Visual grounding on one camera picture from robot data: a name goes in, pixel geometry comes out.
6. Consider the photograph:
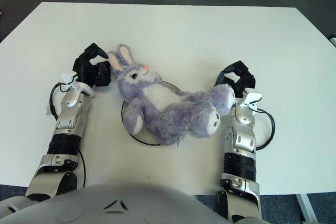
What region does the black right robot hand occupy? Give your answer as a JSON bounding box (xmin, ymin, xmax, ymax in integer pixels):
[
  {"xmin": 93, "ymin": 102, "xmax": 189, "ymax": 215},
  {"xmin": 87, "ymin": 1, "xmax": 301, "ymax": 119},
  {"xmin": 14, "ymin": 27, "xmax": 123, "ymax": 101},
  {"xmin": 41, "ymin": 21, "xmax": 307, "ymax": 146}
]
[{"xmin": 214, "ymin": 60, "xmax": 256, "ymax": 99}]

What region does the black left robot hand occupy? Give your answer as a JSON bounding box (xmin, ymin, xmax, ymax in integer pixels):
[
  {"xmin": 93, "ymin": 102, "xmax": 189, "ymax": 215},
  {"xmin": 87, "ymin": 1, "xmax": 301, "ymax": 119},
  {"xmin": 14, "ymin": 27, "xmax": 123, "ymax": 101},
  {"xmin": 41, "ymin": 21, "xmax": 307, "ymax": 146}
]
[{"xmin": 72, "ymin": 42, "xmax": 112, "ymax": 88}]

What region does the purple plush bunny doll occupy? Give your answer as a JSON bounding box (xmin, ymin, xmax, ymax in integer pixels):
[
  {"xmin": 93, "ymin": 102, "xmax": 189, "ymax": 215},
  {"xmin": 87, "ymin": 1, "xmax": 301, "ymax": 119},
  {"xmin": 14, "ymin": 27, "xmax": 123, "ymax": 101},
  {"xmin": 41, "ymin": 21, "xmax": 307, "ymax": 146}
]
[{"xmin": 107, "ymin": 44, "xmax": 236, "ymax": 147}]

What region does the white plate with black rim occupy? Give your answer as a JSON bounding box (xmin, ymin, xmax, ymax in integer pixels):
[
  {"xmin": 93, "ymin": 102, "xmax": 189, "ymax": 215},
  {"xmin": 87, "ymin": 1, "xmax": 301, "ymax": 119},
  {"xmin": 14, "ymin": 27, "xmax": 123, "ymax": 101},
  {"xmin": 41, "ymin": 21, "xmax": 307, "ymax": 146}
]
[{"xmin": 121, "ymin": 81, "xmax": 182, "ymax": 146}]

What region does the silver robot torso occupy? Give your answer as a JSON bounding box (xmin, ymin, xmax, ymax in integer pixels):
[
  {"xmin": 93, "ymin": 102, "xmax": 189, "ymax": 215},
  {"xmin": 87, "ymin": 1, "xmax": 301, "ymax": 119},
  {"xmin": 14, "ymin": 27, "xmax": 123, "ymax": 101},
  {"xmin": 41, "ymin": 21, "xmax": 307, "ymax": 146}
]
[{"xmin": 0, "ymin": 180, "xmax": 263, "ymax": 224}]

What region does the white table leg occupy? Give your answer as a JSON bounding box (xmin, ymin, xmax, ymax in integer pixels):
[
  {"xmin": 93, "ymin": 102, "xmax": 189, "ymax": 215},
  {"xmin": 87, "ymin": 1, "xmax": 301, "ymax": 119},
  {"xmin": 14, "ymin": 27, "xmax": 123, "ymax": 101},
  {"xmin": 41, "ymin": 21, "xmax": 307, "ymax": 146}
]
[{"xmin": 295, "ymin": 194, "xmax": 316, "ymax": 222}]

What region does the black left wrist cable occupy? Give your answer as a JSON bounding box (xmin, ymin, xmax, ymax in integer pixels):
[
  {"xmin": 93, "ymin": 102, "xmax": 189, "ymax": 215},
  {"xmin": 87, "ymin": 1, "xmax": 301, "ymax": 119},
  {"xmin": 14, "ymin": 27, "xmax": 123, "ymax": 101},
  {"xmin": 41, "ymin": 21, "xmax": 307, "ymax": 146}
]
[{"xmin": 49, "ymin": 76, "xmax": 79, "ymax": 117}]

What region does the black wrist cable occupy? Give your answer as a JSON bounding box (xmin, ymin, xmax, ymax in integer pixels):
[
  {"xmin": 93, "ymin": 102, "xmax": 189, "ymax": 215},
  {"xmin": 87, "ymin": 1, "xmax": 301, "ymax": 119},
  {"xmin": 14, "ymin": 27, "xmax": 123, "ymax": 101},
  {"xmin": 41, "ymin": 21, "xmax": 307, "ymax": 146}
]
[
  {"xmin": 256, "ymin": 108, "xmax": 275, "ymax": 151},
  {"xmin": 49, "ymin": 76, "xmax": 79, "ymax": 117}
]

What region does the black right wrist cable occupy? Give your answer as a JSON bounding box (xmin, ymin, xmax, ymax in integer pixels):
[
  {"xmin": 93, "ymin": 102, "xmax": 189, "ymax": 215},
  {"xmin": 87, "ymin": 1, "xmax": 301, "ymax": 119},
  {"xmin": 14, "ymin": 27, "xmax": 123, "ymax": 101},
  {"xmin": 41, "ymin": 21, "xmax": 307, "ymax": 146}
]
[{"xmin": 256, "ymin": 108, "xmax": 275, "ymax": 151}]

